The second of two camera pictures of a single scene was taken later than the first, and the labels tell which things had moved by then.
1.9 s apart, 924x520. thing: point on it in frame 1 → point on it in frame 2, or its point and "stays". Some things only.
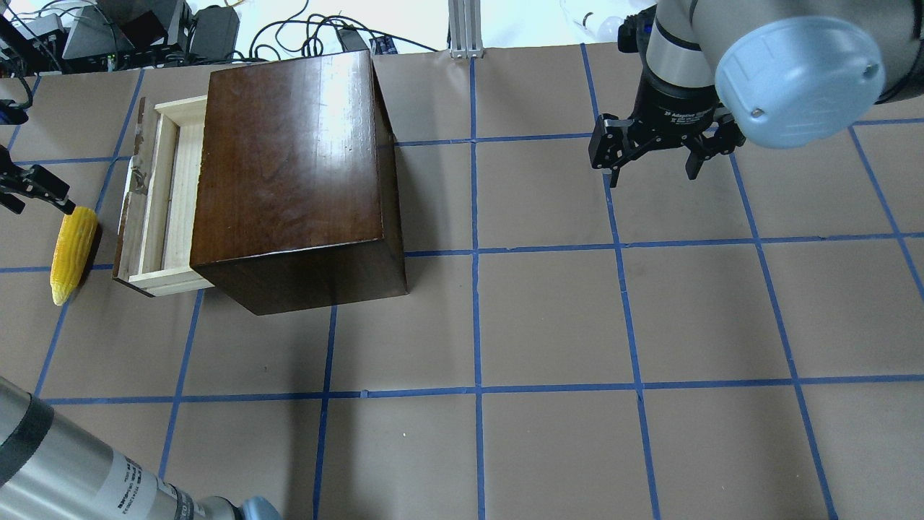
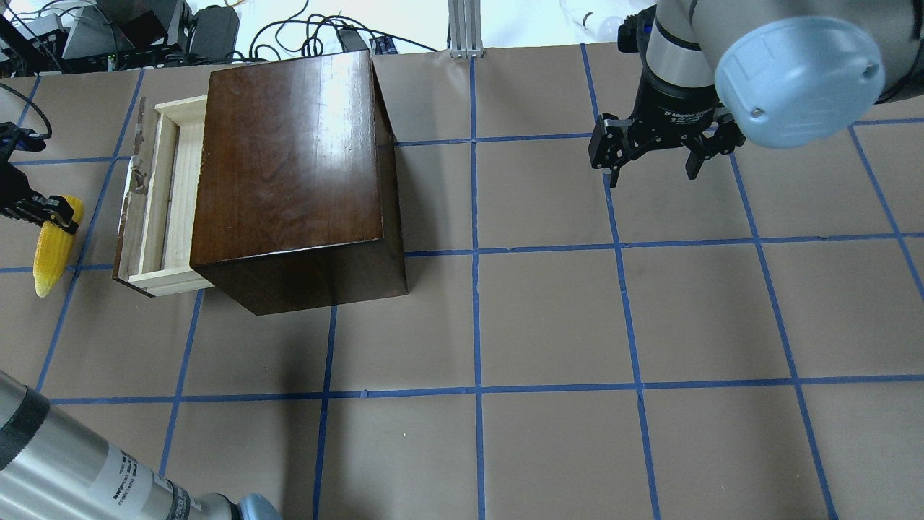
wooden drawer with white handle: [154, 245] stays
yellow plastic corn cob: [73, 243] → [54, 243]
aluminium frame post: [465, 39] stays
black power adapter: [215, 32] stays
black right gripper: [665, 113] stays
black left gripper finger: [40, 183] → [32, 207]
